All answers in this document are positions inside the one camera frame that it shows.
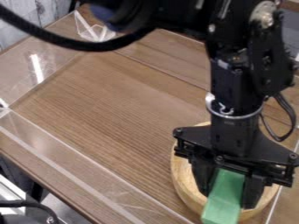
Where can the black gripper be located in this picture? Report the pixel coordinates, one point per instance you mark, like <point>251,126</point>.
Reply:
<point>235,146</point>

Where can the clear acrylic tray wall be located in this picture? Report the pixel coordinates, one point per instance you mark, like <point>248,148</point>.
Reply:
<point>100,153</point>

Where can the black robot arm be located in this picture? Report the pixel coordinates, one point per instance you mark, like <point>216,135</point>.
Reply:
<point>249,70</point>

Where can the brown wooden bowl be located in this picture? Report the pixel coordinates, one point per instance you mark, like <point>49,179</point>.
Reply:
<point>195,200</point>

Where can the clear acrylic corner bracket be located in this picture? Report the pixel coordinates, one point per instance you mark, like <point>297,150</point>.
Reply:
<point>93,33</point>

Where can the green rectangular block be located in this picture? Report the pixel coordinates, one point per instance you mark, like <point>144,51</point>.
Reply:
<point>221,209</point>

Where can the black clamp with cable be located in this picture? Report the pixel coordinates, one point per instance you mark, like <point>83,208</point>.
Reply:
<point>12,215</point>

